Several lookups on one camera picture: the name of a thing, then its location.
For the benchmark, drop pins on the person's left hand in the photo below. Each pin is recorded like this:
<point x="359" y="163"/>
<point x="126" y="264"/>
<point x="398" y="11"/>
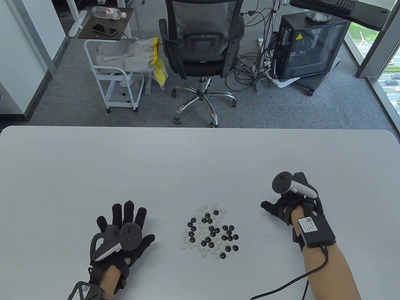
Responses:
<point x="136" y="250"/>

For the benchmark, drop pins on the person's right hand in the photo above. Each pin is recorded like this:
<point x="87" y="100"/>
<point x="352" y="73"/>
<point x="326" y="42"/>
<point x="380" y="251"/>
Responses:
<point x="282" y="209"/>

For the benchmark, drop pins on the pile of mixed go stones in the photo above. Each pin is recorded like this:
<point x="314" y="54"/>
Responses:
<point x="212" y="233"/>

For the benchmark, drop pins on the person's right forearm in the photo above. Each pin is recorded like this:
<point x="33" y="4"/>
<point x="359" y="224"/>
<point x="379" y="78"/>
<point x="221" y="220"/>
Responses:
<point x="331" y="278"/>

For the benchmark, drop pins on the black and white VR controller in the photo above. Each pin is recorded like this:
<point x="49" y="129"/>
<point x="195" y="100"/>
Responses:
<point x="129" y="236"/>
<point x="282" y="182"/>

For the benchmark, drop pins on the black labelled wrist box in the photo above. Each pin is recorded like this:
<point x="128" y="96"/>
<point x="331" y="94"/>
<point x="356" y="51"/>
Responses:
<point x="318" y="231"/>

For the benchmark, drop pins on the black cross-braced wrist module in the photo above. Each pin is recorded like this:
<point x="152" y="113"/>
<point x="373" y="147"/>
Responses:
<point x="86" y="292"/>

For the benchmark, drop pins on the white papers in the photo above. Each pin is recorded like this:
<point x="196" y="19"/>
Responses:
<point x="282" y="83"/>

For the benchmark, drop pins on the dark rolling computer stand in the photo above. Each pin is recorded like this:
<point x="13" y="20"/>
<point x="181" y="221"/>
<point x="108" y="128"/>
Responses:
<point x="312" y="82"/>

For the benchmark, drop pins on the black computer tower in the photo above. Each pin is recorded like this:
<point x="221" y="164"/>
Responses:
<point x="312" y="47"/>

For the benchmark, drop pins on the white power strip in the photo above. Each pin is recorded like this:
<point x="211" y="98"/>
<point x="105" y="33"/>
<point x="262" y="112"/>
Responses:
<point x="260" y="40"/>

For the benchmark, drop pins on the white metal cart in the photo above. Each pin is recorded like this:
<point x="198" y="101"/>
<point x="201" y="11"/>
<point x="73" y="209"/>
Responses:
<point x="106" y="72"/>

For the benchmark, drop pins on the black mesh office chair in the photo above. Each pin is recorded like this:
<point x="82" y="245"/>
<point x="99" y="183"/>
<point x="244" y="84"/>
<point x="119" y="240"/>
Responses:
<point x="200" y="47"/>

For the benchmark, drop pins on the yellow plastic bag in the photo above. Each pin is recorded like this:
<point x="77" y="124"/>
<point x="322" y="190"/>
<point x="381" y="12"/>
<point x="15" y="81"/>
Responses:
<point x="159" y="68"/>

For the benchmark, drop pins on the grey fabric bag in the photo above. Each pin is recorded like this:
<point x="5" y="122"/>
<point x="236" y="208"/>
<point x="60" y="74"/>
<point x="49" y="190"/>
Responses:
<point x="134" y="56"/>

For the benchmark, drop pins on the silver bowl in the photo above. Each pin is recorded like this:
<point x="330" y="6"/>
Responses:
<point x="318" y="16"/>

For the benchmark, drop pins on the black keyboard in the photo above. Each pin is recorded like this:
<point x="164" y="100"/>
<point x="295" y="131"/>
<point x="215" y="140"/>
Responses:
<point x="331" y="4"/>

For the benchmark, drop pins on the brown side table top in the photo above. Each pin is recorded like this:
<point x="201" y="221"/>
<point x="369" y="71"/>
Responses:
<point x="125" y="28"/>

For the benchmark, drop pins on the black smartphone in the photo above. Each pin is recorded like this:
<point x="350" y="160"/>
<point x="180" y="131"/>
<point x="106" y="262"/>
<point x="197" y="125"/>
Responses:
<point x="104" y="29"/>

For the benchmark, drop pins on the white desk leg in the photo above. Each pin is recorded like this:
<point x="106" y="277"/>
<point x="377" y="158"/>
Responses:
<point x="76" y="26"/>

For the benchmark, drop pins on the clear plastic water bottle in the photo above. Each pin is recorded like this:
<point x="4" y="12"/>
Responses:
<point x="106" y="12"/>

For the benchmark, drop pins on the aluminium frame post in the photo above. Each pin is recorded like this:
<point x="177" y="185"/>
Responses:
<point x="276" y="3"/>

